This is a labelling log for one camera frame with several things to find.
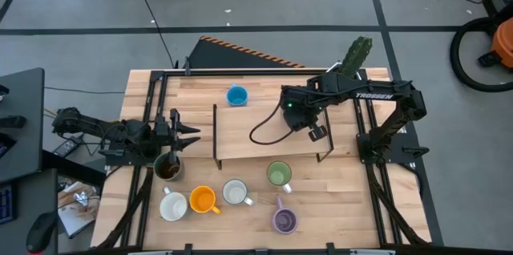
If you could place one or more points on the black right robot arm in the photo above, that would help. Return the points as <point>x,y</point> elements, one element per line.
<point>372,94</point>

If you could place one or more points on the wooden shelf riser black legs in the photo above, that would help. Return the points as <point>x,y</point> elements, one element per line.
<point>240,134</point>

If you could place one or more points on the black computer mouse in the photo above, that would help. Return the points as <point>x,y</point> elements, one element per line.
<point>40,233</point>

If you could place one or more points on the black handheld device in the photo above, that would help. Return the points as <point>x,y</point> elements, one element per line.
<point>12,122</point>

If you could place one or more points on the plain white mug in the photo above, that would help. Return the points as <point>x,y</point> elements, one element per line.
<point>173,207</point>

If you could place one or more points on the lilac bubble mug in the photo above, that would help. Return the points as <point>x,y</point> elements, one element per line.
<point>284,221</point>

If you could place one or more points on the light blue faceted mug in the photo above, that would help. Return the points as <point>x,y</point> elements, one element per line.
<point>237,96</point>

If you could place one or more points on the green and white mug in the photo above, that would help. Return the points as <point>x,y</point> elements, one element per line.
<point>278,175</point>

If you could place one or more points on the dark speckled teal mug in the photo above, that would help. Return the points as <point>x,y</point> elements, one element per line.
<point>162,171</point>

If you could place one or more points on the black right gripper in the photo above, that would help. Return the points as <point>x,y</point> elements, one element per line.
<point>298,108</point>

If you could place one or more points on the orange yellow mug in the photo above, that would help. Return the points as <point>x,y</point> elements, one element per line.
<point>202,199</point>

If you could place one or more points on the smartphone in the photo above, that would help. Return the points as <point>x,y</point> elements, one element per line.
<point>6,144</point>

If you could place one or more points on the black power adapter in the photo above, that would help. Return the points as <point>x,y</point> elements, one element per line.
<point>67,147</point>

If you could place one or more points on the dark grey desk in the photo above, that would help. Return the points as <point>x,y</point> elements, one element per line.
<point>28,195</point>
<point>24,126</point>

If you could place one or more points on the white mug blue leaf pattern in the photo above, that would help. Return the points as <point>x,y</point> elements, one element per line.
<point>234,192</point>

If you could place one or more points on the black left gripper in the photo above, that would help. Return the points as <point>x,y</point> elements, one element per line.
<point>162,134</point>

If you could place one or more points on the white hexagonal plant pot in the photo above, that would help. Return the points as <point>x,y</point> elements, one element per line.
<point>334,67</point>

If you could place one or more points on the cardboard box with papers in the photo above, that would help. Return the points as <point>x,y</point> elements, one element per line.
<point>76,217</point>

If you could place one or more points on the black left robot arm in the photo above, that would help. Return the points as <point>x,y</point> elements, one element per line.
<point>80,124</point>

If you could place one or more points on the black metal rig frame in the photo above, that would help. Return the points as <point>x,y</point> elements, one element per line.
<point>240,73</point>

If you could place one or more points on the black ramp orange striped edge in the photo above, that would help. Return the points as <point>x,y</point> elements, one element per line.
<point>224,56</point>

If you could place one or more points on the orange black vacuum cleaner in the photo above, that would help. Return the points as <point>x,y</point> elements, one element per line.
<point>455,62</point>

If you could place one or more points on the green cactus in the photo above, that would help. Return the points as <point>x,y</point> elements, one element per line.
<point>356,54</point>

